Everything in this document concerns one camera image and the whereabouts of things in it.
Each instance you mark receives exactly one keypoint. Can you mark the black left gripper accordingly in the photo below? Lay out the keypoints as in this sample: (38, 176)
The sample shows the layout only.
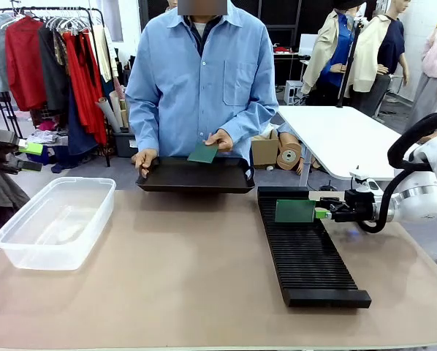
(1, 153)

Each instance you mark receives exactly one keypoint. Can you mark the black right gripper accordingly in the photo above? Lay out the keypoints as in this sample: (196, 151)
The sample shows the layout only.
(359, 205)

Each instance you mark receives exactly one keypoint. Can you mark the green PCB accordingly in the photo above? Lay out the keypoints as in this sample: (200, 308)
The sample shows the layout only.
(203, 153)
(295, 211)

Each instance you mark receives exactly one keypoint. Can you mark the black plastic tray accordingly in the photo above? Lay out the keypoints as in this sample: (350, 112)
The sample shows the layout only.
(189, 179)

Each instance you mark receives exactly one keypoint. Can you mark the person's left forearm blue sleeve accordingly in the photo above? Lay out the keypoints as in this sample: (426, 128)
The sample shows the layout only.
(251, 122)

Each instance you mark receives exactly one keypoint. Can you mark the person's right hand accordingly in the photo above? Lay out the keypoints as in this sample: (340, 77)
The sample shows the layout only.
(146, 158)

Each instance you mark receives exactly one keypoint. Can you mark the person's left hand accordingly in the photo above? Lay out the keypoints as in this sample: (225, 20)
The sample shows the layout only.
(222, 140)

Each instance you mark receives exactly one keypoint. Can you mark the blue cloth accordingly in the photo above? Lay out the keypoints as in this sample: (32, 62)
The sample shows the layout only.
(59, 161)

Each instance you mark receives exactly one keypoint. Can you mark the dark grey cloth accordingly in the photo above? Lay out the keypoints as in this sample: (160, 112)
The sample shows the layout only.
(3, 197)

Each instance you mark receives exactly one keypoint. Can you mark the black metal stand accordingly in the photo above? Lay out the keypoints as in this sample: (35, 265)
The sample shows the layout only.
(8, 113)

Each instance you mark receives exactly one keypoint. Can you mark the navy hanging garment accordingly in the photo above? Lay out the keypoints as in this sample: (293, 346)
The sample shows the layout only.
(77, 135)

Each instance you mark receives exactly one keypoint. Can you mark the black slotted PCB rack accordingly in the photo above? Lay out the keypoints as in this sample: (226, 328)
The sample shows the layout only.
(313, 263)

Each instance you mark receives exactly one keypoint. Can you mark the cardboard spool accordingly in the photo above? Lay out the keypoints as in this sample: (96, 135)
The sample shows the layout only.
(288, 155)

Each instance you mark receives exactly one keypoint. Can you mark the white table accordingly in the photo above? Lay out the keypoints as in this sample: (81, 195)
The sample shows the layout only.
(335, 139)

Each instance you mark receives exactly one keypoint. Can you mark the red hanging dress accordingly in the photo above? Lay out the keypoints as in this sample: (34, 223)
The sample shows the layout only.
(87, 95)

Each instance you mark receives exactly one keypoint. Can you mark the dark grey hanging garment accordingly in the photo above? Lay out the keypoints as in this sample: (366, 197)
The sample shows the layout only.
(52, 73)

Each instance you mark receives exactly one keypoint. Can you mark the cardboard box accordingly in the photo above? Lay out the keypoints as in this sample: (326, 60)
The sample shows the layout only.
(264, 150)

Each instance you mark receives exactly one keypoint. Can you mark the grey storage bin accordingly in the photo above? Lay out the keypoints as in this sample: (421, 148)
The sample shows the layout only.
(125, 144)

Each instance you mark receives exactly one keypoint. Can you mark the clear plastic box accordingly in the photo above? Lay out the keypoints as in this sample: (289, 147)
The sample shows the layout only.
(21, 252)

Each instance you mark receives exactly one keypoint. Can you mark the red hanging shirt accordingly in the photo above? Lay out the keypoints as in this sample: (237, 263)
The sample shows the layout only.
(23, 62)

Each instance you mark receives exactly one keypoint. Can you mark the cream cardboard tube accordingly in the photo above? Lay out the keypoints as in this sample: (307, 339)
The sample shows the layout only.
(117, 108)

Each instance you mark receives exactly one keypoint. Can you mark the cream hanging garment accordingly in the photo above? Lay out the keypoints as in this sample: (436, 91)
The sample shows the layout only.
(103, 55)

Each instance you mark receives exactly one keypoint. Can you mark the black tripod pole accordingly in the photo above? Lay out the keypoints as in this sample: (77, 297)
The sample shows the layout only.
(350, 62)

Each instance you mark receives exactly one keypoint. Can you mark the black clothes rack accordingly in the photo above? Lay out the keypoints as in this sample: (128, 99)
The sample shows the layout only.
(94, 14)

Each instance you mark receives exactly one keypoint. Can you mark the mannequin beige jacket blue shirt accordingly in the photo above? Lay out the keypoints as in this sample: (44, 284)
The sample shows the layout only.
(331, 51)

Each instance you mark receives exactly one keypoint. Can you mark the mannequin cream jacket navy top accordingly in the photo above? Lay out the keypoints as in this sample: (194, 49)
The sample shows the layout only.
(375, 55)

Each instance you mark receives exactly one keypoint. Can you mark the mannequin pink top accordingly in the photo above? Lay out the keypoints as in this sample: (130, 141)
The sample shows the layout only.
(434, 73)

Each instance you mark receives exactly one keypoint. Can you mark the person in blue shirt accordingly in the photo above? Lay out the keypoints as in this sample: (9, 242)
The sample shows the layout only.
(189, 91)

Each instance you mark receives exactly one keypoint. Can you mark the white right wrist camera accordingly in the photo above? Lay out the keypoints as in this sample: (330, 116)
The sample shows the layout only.
(364, 182)

